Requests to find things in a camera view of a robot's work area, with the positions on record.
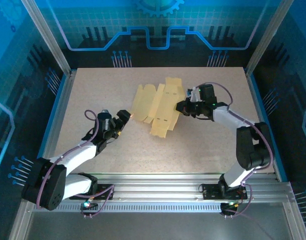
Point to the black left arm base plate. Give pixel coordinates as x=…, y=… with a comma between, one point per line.
x=105, y=191

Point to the aluminium frame post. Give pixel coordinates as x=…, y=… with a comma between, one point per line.
x=268, y=35
x=48, y=37

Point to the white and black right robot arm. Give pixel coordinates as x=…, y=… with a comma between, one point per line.
x=250, y=147

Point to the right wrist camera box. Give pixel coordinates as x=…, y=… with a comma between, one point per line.
x=194, y=95

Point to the small controller board with LEDs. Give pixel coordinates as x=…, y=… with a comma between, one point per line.
x=229, y=206
x=89, y=205

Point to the yellow paper box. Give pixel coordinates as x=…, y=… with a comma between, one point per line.
x=163, y=107

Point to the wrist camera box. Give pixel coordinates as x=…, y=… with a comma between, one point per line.
x=106, y=120
x=194, y=95

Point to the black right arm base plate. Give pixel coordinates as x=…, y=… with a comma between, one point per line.
x=210, y=192

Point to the aluminium mounting rail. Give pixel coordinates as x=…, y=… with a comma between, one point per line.
x=155, y=187

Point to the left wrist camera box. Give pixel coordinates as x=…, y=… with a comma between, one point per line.
x=106, y=120

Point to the aluminium table side rail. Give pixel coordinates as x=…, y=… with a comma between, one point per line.
x=64, y=95
x=253, y=95

